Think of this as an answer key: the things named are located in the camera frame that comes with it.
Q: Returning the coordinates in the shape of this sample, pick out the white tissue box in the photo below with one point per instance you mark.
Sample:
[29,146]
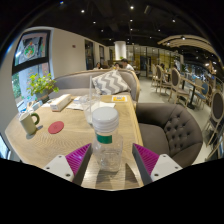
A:
[60,102]

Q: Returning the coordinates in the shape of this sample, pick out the flat round red coaster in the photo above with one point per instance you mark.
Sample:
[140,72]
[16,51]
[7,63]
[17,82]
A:
[55,127]

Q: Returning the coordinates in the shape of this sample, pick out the person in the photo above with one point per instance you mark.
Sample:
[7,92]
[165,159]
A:
[98,65]
[116,65]
[127,65]

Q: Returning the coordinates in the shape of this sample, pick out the grey white chevron pillow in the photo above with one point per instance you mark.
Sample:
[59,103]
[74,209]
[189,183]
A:
[110,82]

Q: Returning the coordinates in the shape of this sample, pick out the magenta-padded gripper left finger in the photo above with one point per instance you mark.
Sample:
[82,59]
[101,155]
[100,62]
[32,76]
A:
[78,159]

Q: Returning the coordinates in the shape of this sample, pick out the white round pillar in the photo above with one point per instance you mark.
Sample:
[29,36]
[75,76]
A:
[120,50]

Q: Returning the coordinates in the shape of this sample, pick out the dark grey tufted armchair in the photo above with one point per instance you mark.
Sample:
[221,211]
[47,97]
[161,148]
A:
[170,133]

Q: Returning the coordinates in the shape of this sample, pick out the grey upholstered bench sofa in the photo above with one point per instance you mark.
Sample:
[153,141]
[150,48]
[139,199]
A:
[75,81]

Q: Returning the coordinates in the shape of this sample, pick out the group of ceiling spotlights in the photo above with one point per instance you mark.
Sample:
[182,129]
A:
[133,13]

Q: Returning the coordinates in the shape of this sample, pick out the clear white-capped water bottle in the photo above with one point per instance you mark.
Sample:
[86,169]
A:
[106,146]

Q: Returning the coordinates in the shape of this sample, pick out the yellow white card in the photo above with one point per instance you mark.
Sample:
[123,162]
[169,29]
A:
[119,98]

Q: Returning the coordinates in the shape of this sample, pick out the green potted plant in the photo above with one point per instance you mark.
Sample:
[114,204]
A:
[41,85]

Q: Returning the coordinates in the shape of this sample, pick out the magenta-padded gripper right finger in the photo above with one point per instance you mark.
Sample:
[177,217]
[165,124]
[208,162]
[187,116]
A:
[148,159]

